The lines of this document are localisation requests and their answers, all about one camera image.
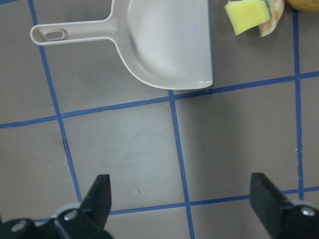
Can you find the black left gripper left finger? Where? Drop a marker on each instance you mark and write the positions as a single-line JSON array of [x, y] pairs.
[[87, 221]]

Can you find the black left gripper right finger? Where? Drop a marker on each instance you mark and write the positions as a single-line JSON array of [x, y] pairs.
[[281, 217]]

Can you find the beige plastic dustpan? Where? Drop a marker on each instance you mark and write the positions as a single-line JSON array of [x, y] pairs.
[[163, 43]]

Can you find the yellow green sponge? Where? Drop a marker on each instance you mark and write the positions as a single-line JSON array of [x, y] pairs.
[[246, 14]]

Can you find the croissant bread piece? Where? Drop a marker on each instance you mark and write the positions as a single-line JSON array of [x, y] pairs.
[[276, 8]]

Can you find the round brown bread roll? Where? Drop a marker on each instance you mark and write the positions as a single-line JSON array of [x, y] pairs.
[[304, 5]]

